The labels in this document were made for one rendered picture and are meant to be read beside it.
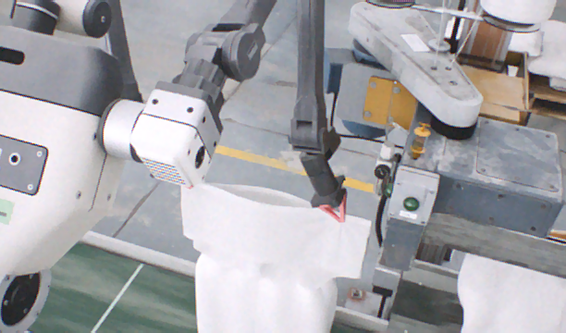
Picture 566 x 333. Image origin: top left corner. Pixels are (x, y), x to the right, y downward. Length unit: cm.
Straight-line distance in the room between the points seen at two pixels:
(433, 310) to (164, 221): 149
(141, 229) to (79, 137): 199
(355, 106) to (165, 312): 97
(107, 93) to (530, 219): 76
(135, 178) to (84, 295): 119
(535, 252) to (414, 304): 59
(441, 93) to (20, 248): 79
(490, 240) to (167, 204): 194
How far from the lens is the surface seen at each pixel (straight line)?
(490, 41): 150
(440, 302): 186
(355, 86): 147
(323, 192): 134
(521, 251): 140
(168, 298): 206
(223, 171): 319
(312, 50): 124
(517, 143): 123
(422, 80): 121
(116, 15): 144
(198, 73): 90
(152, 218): 292
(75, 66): 91
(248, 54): 95
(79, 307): 208
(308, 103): 125
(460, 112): 115
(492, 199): 112
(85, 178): 91
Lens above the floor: 195
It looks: 37 degrees down
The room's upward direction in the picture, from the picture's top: 5 degrees clockwise
